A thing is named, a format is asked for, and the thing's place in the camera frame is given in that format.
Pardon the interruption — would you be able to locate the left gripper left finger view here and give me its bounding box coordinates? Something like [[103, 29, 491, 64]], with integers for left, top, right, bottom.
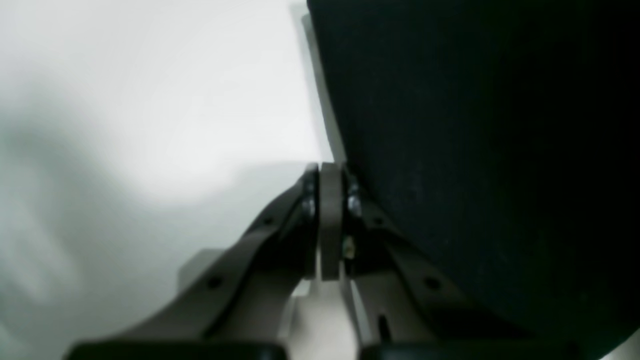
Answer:
[[67, 163, 319, 360]]

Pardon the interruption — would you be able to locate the black T-shirt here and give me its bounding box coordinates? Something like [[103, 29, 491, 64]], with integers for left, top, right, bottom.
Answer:
[[307, 0, 639, 360]]

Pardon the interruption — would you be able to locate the left gripper right finger view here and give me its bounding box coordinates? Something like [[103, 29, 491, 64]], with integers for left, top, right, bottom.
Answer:
[[342, 166, 551, 360]]

